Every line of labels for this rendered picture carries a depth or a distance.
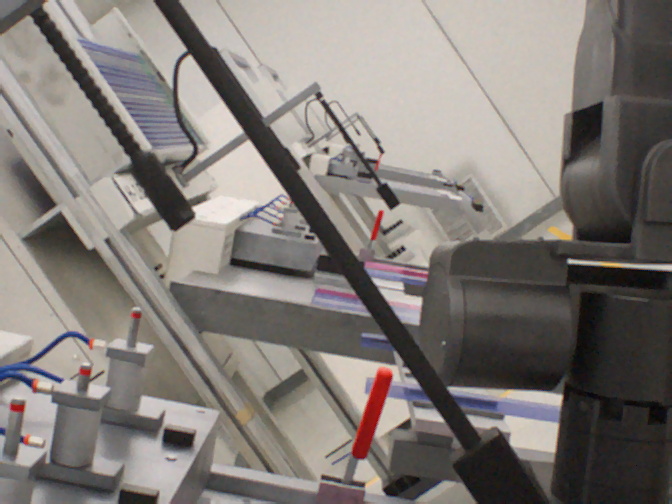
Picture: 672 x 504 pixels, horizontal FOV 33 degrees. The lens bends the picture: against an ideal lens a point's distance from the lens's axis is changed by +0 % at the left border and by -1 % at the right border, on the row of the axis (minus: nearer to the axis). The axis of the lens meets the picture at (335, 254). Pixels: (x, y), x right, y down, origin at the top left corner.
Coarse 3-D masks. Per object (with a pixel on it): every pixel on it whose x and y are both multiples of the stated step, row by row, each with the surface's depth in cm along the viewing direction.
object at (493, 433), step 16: (496, 432) 41; (480, 448) 41; (496, 448) 41; (512, 448) 42; (464, 464) 41; (480, 464) 41; (496, 464) 41; (512, 464) 41; (464, 480) 41; (480, 480) 41; (496, 480) 41; (512, 480) 41; (528, 480) 41; (480, 496) 41; (496, 496) 41; (512, 496) 41; (528, 496) 41; (544, 496) 42
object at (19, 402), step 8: (16, 400) 44; (24, 400) 45; (16, 408) 44; (24, 408) 45; (8, 416) 45; (16, 416) 44; (8, 424) 45; (16, 424) 44; (8, 432) 45; (16, 432) 45; (8, 440) 45; (16, 440) 45; (8, 448) 45; (16, 448) 45
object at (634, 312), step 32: (576, 288) 51; (608, 288) 52; (640, 288) 52; (576, 320) 52; (608, 320) 52; (640, 320) 51; (576, 352) 53; (608, 352) 52; (640, 352) 51; (576, 384) 53; (608, 384) 52; (640, 384) 51
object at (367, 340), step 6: (366, 336) 107; (372, 336) 107; (378, 336) 108; (384, 336) 108; (360, 342) 108; (366, 342) 107; (372, 342) 107; (378, 342) 107; (384, 342) 107; (378, 348) 107; (384, 348) 107; (390, 348) 107
